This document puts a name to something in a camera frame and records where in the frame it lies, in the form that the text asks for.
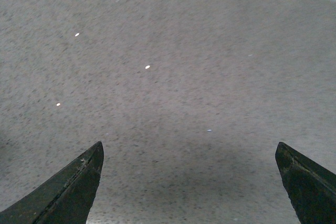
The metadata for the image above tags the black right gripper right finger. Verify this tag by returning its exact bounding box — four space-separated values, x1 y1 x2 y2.
275 142 335 223

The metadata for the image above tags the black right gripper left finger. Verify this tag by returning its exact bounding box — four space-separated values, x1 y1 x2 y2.
1 142 104 223

